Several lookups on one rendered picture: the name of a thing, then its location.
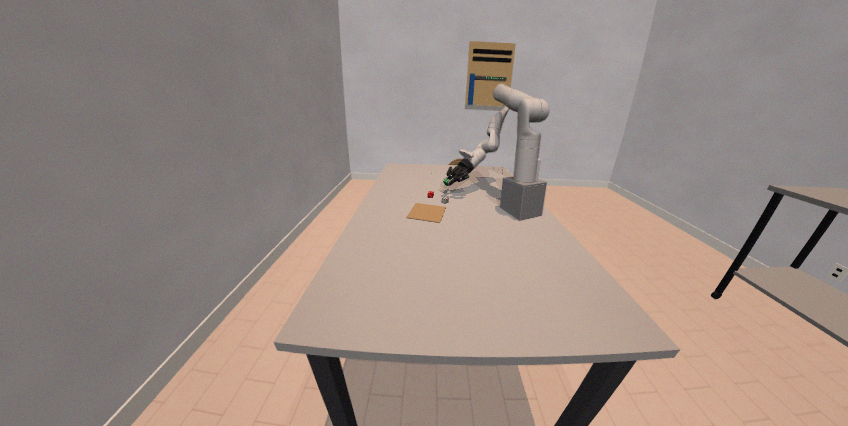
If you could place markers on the tan flat mat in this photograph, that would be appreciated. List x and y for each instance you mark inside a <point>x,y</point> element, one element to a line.
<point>425,212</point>

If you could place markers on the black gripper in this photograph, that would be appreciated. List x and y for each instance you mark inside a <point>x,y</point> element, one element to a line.
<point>460,171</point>

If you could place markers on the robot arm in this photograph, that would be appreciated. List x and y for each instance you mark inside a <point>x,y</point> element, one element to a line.
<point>527,160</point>

